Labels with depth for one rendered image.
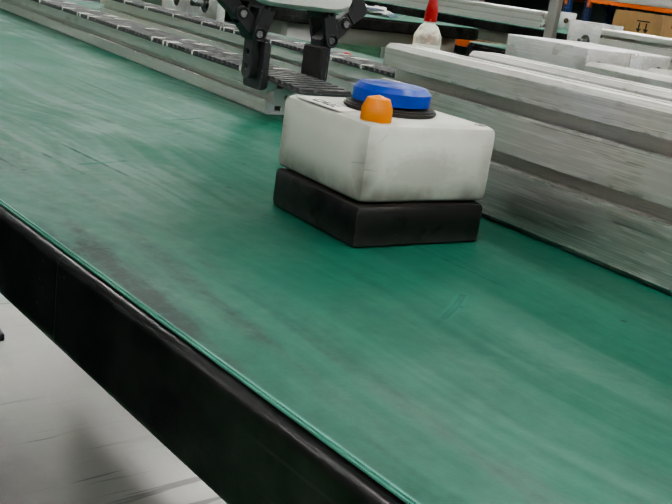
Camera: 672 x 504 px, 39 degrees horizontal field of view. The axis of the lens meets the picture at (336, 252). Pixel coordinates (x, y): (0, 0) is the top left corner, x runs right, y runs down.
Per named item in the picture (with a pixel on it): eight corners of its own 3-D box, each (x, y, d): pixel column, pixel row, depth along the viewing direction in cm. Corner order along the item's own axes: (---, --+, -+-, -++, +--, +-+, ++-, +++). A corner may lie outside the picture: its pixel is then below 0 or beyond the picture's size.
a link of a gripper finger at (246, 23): (257, 6, 80) (249, 84, 82) (224, 2, 78) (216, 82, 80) (276, 10, 78) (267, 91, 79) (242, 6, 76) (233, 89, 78)
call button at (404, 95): (334, 113, 49) (339, 74, 48) (395, 115, 51) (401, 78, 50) (378, 129, 46) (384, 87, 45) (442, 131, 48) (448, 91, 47)
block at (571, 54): (466, 144, 80) (486, 31, 77) (568, 146, 87) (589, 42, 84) (541, 169, 73) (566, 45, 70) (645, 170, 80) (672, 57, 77)
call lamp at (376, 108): (353, 116, 44) (357, 91, 44) (379, 117, 45) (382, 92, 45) (371, 122, 43) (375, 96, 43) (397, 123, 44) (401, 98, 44)
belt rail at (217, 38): (99, 14, 167) (100, -4, 166) (120, 16, 169) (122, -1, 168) (435, 121, 91) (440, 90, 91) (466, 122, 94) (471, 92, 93)
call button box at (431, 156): (270, 204, 51) (284, 87, 49) (411, 201, 56) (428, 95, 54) (352, 249, 44) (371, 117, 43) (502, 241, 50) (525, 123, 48)
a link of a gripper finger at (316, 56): (337, 15, 85) (327, 89, 86) (307, 11, 83) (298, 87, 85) (357, 19, 82) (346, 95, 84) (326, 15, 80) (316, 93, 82)
